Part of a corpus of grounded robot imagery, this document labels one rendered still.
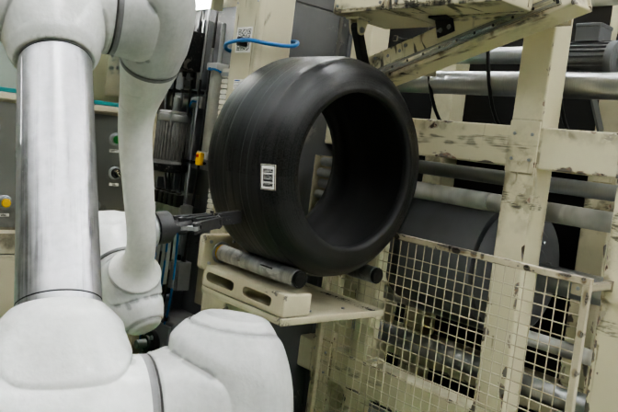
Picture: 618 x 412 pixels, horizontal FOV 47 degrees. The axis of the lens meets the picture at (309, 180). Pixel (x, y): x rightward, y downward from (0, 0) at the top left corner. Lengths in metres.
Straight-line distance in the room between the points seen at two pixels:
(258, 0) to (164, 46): 0.96
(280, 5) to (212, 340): 1.43
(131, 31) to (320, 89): 0.70
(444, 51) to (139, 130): 1.06
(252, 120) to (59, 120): 0.81
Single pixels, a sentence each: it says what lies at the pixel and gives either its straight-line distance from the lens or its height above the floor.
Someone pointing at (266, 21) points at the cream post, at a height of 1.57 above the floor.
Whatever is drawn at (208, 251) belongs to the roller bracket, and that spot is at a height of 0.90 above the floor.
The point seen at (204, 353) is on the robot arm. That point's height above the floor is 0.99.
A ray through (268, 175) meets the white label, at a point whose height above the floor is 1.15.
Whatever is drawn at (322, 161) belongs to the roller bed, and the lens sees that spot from 2.38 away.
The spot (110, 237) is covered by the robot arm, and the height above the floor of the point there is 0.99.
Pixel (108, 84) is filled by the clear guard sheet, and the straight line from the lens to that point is 2.14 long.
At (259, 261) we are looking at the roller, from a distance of 1.85.
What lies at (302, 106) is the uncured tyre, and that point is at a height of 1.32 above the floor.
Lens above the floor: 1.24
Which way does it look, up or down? 3 degrees down
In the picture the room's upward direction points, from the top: 7 degrees clockwise
